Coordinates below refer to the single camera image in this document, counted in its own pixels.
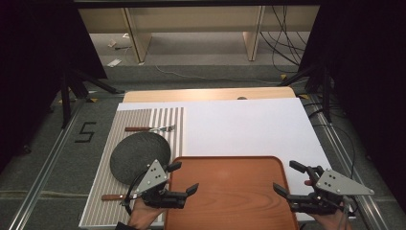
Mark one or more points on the white board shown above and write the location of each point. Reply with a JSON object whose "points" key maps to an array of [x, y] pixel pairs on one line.
{"points": [[239, 127]]}

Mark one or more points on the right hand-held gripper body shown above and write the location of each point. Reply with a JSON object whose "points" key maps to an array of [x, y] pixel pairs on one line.
{"points": [[338, 185]]}

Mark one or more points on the brown wooden tray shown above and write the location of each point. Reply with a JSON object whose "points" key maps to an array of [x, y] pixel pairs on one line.
{"points": [[230, 191]]}

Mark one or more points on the person's left hand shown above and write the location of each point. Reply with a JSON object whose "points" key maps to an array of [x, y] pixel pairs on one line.
{"points": [[142, 215]]}

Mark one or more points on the grey striped placemat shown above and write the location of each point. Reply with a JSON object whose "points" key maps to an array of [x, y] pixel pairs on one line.
{"points": [[99, 191]]}

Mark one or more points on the person's right hand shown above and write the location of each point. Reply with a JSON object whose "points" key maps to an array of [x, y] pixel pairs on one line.
{"points": [[330, 221]]}

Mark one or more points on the beige desk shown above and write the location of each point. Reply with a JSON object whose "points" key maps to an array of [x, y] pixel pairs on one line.
{"points": [[137, 38]]}

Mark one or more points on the metal floor rail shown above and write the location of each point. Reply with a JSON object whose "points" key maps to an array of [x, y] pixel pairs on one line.
{"points": [[338, 150], [48, 169]]}

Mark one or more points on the white paper scrap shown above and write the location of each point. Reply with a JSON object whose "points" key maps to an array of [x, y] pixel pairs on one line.
{"points": [[111, 43]]}

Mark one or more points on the dark curtain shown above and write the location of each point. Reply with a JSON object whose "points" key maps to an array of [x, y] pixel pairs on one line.
{"points": [[38, 64], [367, 80]]}

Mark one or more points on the black round plate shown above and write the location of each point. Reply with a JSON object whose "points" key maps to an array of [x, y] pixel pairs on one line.
{"points": [[137, 153]]}

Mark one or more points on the black metal stand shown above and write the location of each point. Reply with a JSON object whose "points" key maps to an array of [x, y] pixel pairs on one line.
{"points": [[66, 99], [325, 92]]}

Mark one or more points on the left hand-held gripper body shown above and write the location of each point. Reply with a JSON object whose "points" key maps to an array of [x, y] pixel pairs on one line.
{"points": [[153, 177]]}

